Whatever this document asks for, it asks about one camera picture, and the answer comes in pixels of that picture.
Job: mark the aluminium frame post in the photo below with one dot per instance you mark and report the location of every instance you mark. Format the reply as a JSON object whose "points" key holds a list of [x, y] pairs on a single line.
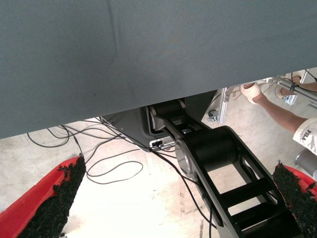
{"points": [[223, 109]]}

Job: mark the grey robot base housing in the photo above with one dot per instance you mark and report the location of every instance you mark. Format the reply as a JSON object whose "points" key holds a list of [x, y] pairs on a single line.
{"points": [[128, 126]]}

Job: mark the aluminium frame bar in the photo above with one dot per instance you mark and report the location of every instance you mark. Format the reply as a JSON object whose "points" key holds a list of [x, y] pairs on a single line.
{"points": [[287, 85]]}

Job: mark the grey metal cylinder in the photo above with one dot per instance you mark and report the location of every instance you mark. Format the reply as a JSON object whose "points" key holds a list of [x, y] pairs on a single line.
{"points": [[305, 158]]}

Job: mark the bare person leg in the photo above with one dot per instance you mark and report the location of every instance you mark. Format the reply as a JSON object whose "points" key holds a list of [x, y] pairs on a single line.
{"points": [[307, 87], [277, 111]]}

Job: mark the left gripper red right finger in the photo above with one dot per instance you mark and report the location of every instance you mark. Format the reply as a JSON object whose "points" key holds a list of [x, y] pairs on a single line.
{"points": [[299, 203]]}

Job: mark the white sandal shoe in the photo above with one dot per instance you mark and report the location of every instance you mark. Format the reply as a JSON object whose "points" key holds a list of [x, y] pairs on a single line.
{"points": [[250, 93], [278, 91]]}

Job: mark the black robot torso frame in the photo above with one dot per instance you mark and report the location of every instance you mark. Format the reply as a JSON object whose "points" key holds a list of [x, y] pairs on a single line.
{"points": [[213, 146]]}

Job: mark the dark grey table cloth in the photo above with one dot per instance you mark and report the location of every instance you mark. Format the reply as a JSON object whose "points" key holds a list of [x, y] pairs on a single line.
{"points": [[123, 62]]}

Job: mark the grey caster wheel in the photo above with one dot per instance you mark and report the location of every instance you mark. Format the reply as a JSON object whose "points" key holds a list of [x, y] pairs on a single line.
{"points": [[213, 116]]}

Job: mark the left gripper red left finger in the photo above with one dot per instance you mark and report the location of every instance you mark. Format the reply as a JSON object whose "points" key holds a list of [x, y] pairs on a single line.
{"points": [[37, 205]]}

